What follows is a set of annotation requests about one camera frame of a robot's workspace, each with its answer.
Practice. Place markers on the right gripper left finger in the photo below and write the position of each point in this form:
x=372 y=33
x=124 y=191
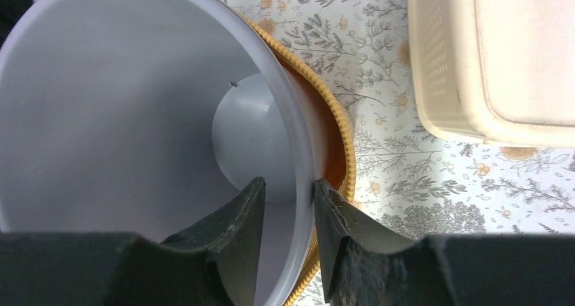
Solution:
x=212 y=262

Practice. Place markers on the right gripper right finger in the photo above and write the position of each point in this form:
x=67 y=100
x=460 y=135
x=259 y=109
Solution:
x=365 y=263

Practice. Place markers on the yellow plastic waste basket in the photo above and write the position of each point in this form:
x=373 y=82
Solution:
x=332 y=124

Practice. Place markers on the grey bucket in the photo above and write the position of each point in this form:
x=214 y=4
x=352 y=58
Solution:
x=32 y=152

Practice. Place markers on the cream large container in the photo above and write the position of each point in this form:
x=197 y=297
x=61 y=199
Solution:
x=495 y=72

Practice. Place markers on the floral patterned table mat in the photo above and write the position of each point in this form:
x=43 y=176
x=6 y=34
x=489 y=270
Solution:
x=408 y=179

